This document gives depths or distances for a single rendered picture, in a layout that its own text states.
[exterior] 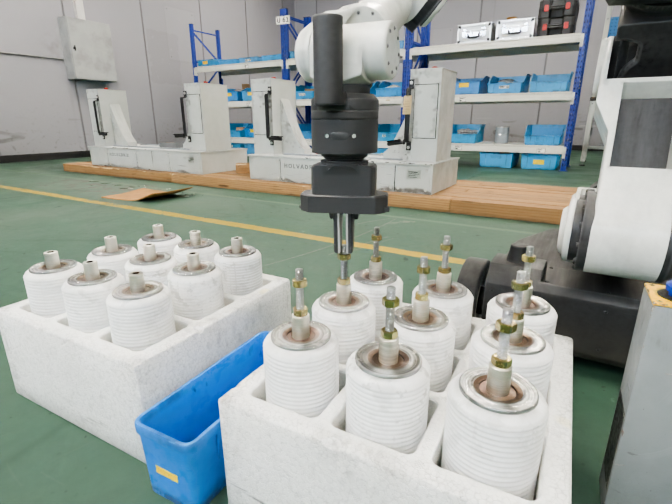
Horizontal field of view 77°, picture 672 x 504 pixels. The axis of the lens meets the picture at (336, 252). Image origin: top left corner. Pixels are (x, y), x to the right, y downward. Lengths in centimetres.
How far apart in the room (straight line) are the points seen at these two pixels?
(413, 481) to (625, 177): 59
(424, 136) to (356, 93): 214
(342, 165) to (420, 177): 210
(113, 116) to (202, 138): 135
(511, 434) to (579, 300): 55
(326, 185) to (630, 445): 51
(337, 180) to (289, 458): 34
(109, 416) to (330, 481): 41
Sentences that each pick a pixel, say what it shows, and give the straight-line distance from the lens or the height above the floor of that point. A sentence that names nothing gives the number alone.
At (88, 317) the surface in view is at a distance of 82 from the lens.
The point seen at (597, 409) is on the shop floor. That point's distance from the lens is 96.
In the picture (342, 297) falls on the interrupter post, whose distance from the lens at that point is 62.
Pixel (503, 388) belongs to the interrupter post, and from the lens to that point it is 46.
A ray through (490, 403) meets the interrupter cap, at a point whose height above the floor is 25.
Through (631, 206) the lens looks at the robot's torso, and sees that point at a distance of 82.
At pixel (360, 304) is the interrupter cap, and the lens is 62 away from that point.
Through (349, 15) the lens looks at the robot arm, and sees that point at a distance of 65.
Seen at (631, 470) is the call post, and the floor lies 9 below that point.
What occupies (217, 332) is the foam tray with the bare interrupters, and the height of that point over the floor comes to 16.
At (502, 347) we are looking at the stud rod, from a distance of 45.
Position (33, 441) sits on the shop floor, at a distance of 92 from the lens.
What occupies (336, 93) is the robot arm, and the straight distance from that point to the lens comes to 52.
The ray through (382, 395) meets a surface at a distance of 47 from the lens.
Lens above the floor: 51
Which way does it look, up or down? 17 degrees down
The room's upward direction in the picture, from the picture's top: straight up
